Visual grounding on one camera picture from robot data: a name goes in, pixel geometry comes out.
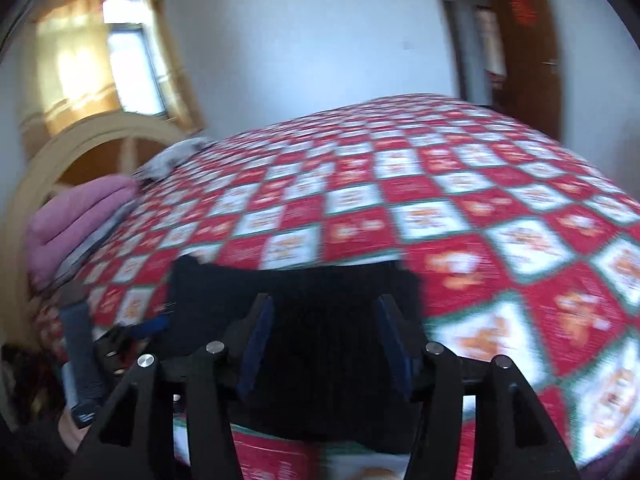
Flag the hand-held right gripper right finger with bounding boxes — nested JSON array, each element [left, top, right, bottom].
[[375, 294, 583, 480]]

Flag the person's left forearm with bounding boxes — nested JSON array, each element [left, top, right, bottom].
[[0, 417, 76, 480]]

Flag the window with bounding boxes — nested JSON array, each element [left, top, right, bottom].
[[101, 0, 169, 117]]

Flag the red door decoration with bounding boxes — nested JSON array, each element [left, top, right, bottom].
[[510, 0, 541, 28]]

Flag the yellow curtain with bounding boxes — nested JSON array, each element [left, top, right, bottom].
[[20, 0, 203, 136]]

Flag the grey folded blanket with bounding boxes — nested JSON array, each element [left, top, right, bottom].
[[54, 220, 132, 288]]

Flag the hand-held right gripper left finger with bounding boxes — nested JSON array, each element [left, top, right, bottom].
[[75, 294, 276, 480]]

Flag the person's left hand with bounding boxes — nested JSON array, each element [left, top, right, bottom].
[[56, 404, 95, 457]]

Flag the black pants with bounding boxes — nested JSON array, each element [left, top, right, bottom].
[[160, 255, 426, 456]]

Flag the cream wooden headboard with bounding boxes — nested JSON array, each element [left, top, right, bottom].
[[5, 112, 193, 351]]

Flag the red printed blanket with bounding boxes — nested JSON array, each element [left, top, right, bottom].
[[30, 92, 640, 480]]

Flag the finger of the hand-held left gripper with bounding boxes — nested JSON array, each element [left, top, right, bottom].
[[120, 302, 173, 347]]

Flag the grey patterned pillow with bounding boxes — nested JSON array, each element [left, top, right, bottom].
[[132, 136, 213, 183]]

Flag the pink quilt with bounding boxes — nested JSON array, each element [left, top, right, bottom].
[[26, 175, 141, 291]]

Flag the brown wooden door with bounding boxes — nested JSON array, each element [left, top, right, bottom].
[[487, 0, 563, 141]]

